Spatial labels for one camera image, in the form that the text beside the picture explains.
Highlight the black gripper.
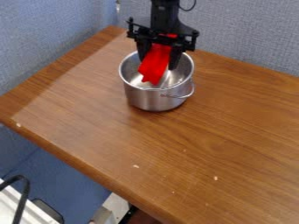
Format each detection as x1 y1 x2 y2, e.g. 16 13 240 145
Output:
127 10 200 70

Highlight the black cable loop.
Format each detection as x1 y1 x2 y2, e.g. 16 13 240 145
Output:
0 174 32 224

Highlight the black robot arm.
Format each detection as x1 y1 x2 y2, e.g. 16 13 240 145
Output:
125 0 200 70

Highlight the metal pot with handle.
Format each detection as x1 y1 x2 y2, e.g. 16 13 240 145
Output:
117 45 196 113

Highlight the red block object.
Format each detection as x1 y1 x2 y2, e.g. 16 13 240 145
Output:
137 44 172 85

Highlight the white appliance at corner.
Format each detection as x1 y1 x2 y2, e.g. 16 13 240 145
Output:
0 175 64 224

